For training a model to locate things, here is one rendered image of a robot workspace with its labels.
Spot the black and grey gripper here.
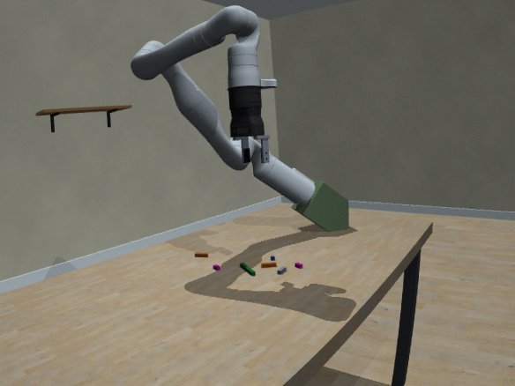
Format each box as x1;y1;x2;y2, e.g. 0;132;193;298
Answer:
228;65;278;163

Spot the green rod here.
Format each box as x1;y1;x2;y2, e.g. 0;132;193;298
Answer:
240;263;256;276

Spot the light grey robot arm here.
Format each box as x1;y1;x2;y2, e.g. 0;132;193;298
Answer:
131;5;315;206

